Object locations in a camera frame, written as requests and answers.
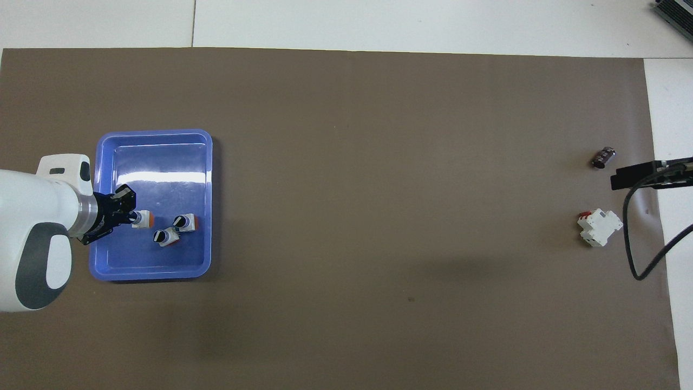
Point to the small black terminal block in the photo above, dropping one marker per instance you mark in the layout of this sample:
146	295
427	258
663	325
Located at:
603	157

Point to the brown table mat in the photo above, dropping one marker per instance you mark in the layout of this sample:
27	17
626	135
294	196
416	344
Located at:
352	162

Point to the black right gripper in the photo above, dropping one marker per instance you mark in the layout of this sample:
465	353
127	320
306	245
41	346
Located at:
668	172

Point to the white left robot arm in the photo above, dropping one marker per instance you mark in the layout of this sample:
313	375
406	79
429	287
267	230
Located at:
32	216

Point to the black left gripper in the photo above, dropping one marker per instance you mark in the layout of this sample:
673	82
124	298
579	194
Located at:
103	216

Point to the selector switch red base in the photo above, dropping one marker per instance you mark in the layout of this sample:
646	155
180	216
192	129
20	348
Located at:
185	222

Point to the blue plastic tray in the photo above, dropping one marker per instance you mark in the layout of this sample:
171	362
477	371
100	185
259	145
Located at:
162	162

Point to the selector switch green base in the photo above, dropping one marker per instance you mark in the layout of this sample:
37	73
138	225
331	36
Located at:
164	236

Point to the selector switch orange base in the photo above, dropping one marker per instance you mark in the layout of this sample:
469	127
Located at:
144	219

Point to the white circuit breaker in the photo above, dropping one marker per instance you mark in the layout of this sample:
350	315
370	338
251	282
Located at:
600	227

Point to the grey ribbed device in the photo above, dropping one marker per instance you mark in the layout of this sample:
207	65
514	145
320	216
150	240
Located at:
677	12

